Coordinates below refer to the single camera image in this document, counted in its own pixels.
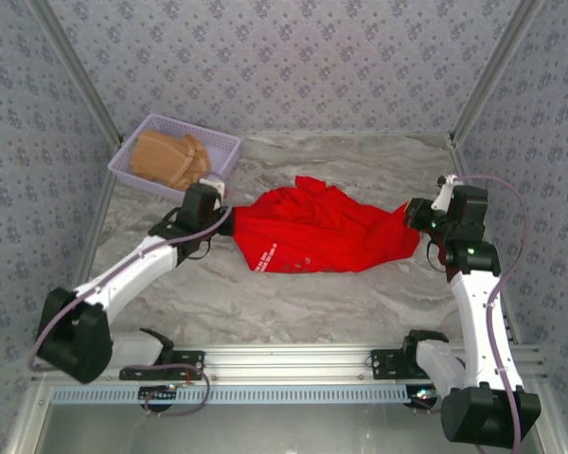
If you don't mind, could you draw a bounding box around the tan folded garment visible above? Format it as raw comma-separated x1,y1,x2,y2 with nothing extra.
130,131,212,191

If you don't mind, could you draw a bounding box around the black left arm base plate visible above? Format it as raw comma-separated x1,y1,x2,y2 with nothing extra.
118,348,206,382

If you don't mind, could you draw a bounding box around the black controller board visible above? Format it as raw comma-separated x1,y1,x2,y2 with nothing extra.
404,385,444,410
138,383,180,411

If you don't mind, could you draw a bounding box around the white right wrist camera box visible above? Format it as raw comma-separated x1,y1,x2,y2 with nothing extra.
430,173,456,213

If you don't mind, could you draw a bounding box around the light blue slotted cable duct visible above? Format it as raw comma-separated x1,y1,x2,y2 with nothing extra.
51,383,414,406

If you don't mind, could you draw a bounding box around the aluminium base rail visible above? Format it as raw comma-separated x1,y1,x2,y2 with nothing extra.
32,344,548,382

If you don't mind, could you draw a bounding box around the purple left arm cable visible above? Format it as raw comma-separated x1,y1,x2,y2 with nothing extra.
27,202,233,374

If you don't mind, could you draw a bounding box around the aluminium frame post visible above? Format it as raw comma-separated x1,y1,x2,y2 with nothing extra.
447,0,545,148
27,0,124,146

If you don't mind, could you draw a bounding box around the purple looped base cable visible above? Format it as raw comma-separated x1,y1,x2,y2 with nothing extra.
409,385,449,415
141,366,212,418

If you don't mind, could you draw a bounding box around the red printed t-shirt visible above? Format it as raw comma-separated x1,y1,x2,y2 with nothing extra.
229,174,422,276

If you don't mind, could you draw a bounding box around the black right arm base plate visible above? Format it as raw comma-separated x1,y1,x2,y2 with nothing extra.
370,348,432,380

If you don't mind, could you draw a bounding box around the lavender perforated plastic basket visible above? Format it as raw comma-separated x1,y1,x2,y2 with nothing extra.
107,113,242,202

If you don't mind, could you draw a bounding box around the grey metal sheet panel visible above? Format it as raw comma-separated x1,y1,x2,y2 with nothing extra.
9,401,568,454

